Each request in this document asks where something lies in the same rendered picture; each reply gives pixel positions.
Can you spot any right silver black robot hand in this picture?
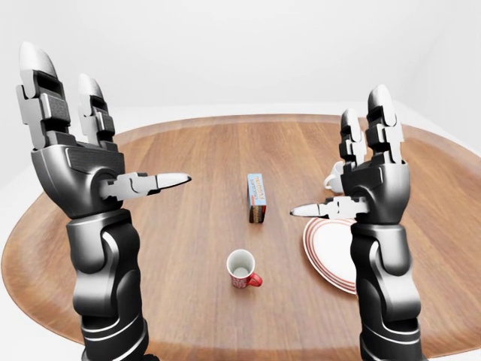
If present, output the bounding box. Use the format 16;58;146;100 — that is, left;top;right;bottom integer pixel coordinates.
289;83;410;226

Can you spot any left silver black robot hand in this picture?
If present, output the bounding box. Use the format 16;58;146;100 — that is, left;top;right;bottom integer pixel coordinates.
15;41;193;220

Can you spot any white plate with red rings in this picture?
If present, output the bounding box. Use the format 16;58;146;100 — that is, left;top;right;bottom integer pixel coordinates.
302;216;358;296

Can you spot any red mug with white inside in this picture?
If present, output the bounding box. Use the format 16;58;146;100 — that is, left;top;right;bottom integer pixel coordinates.
225;248;264;290

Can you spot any printed blue food box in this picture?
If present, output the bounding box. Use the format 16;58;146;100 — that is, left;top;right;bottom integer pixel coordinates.
247;173;269;224

